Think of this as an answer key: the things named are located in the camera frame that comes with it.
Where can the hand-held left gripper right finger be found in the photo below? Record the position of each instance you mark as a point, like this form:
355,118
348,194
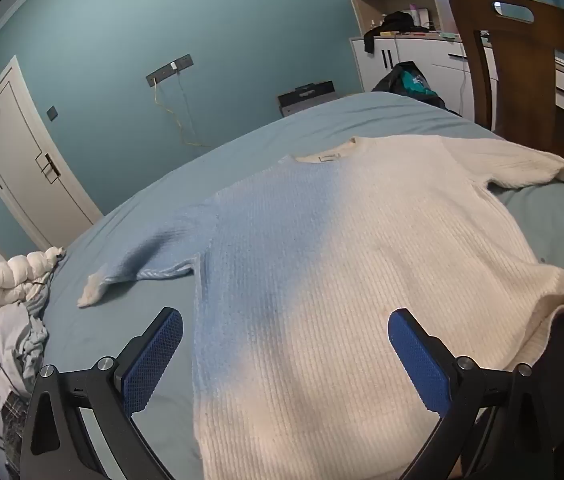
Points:
419,360

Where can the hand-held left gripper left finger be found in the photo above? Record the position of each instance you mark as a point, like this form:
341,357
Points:
154,360

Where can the blue and white knit sweater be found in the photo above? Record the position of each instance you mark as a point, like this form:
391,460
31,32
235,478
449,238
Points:
337,260

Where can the grey crumpled garment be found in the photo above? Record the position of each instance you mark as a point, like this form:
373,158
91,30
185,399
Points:
19,350

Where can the brown wooden chair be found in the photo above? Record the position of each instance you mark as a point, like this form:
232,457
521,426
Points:
512,85

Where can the white puffy jacket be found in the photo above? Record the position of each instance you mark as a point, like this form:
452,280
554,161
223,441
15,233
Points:
16,272

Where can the black plastic bag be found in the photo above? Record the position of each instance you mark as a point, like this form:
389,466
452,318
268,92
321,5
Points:
412,82

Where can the white door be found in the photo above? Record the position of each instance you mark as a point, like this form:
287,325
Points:
21,160

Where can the bed with blue sheet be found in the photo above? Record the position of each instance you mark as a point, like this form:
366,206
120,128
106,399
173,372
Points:
262,140

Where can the white cabinet unit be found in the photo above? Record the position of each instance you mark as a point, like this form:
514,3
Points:
412,52

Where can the black garment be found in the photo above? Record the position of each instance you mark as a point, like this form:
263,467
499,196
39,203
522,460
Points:
397,22

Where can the black box device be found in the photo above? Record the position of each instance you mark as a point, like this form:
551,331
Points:
307,97

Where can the dark wall switch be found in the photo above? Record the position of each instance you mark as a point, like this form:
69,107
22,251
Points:
52,113

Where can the grey wall socket panel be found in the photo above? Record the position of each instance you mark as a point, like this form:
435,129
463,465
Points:
169,67

